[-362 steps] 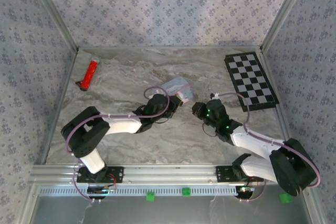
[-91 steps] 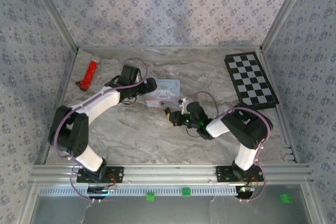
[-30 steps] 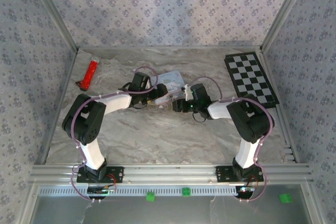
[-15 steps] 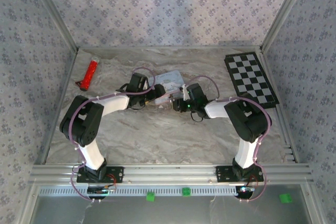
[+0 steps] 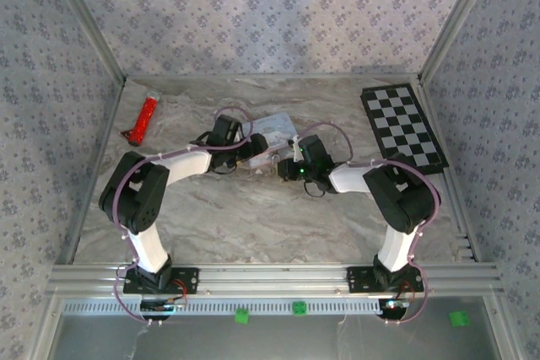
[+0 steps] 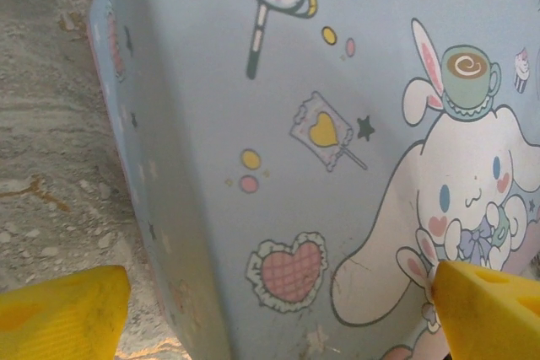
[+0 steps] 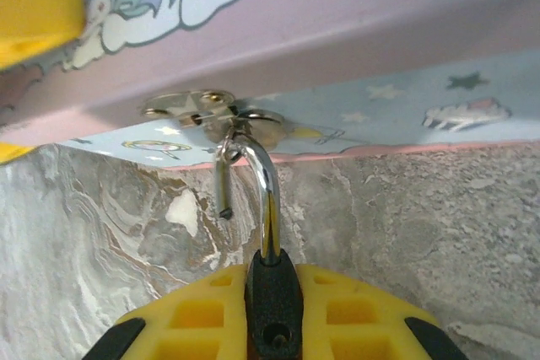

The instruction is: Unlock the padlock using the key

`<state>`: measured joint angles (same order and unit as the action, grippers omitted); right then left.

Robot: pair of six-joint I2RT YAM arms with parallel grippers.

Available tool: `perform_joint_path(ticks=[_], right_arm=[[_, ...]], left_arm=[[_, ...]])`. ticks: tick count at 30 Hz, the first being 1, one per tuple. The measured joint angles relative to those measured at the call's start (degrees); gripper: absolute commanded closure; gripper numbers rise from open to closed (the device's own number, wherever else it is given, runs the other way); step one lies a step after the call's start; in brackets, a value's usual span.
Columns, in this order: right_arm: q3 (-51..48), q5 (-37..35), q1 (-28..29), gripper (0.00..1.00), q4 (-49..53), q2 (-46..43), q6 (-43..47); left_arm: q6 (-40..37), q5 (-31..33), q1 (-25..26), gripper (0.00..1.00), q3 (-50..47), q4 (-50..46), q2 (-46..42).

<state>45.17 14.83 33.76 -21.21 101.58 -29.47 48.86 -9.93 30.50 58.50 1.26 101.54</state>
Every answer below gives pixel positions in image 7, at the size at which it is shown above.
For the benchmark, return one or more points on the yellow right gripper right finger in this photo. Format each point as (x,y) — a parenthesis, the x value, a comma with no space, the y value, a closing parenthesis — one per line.
(358,318)

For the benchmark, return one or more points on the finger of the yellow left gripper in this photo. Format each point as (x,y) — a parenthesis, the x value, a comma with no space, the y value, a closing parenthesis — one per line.
(34,6)
(12,153)

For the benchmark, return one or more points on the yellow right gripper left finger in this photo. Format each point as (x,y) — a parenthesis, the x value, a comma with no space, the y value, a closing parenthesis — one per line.
(190,318)

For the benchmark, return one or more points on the black padlock with chrome shackle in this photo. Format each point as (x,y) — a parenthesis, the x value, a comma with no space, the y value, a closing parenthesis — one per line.
(274,292)

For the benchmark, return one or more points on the clear plastic bag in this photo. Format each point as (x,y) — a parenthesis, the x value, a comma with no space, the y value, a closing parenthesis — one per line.
(337,18)

